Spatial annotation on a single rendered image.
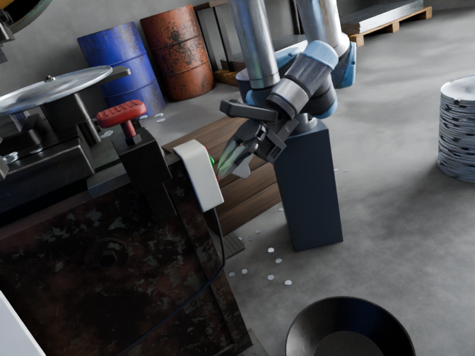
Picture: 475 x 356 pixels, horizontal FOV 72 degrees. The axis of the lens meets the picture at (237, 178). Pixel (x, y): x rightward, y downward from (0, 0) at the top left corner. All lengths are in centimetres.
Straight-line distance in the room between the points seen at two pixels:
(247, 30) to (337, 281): 79
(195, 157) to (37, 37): 361
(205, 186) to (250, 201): 77
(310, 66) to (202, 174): 31
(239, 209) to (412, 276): 67
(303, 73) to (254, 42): 15
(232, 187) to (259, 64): 65
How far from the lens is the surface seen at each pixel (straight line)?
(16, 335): 72
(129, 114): 49
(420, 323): 106
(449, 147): 154
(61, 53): 414
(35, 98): 79
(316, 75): 73
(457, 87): 157
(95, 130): 82
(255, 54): 80
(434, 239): 129
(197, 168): 63
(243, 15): 79
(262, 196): 144
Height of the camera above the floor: 86
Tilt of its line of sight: 29 degrees down
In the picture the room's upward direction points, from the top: 17 degrees counter-clockwise
